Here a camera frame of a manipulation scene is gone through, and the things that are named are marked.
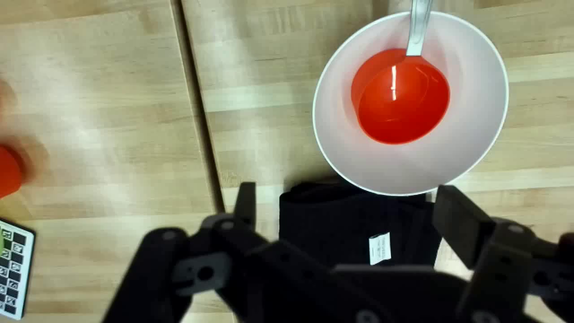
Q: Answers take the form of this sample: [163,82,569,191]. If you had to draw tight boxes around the white bowl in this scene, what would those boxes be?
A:
[312,12,509,196]

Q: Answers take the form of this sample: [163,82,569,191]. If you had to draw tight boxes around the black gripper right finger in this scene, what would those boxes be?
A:
[432,186,574,323]

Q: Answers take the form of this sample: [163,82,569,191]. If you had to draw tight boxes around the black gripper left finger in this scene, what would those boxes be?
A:
[102,184,335,323]

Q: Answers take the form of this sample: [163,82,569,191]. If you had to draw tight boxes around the red measuring cup in bowl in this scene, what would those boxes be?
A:
[352,0,450,146]

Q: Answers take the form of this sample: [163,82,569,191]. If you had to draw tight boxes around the black folded cloth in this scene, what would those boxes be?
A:
[280,184,441,268]

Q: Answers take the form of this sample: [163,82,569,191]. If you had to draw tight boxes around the checkered calibration board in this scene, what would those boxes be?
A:
[0,222,36,322]

